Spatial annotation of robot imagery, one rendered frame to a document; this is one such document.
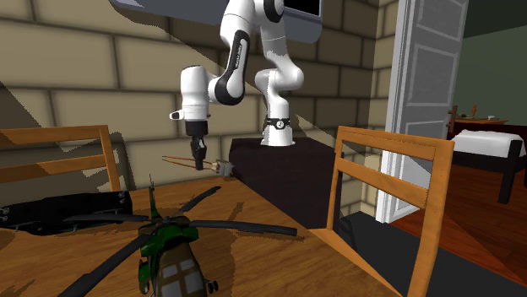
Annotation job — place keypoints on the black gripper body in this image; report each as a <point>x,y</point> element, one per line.
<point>196,128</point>

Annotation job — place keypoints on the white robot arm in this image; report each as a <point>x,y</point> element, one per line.
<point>193,92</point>

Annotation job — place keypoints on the brown tongs with grey end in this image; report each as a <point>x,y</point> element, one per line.
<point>177,161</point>

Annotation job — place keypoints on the dark robot stand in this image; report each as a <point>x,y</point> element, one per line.
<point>284,177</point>

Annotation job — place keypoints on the grey framed black screen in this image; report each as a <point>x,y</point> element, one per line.
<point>189,12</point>

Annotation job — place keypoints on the green toy helicopter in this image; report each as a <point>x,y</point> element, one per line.
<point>173,242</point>

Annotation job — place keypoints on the wooden chair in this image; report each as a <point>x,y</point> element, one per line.
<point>432,197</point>
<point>53,133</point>

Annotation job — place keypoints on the wooden table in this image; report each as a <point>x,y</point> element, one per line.
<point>267,263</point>

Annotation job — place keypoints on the black long case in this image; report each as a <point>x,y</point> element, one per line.
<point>61,207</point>

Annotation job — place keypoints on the white panelled door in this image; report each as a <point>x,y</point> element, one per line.
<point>428,74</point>

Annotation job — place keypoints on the brown wooden desk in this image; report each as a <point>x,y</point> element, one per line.
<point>481,121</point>

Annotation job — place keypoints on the dark bed with white mattress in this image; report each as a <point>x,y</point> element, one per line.
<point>490,144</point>

